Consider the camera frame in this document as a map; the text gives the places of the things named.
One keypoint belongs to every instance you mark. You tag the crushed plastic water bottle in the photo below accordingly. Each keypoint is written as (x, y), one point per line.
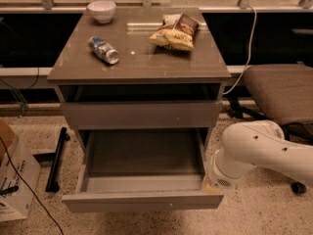
(103, 50)

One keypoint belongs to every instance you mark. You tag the grey drawer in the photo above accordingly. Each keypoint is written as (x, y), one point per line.
(141, 115)
(142, 170)

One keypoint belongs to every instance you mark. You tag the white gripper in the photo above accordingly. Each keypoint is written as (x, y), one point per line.
(217, 177)

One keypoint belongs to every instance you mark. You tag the grey office chair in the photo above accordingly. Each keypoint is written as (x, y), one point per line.
(283, 93)

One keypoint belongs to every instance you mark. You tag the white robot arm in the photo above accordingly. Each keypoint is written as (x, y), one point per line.
(246, 145)

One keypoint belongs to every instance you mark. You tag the yellow chip bag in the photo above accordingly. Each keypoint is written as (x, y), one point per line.
(170, 38)

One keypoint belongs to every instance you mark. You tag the grey top drawer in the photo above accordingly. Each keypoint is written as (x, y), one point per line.
(141, 115)

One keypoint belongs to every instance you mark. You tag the cardboard box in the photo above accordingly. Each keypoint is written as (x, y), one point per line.
(17, 162)

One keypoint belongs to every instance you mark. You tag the brown chip bag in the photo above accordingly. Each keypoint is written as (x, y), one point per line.
(187, 24)

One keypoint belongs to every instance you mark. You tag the white ceramic bowl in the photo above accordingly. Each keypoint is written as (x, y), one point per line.
(102, 11)

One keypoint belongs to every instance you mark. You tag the black metal bar stand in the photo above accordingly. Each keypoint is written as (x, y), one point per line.
(52, 184)

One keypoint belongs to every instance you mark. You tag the grey drawer cabinet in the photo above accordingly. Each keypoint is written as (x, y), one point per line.
(144, 72)

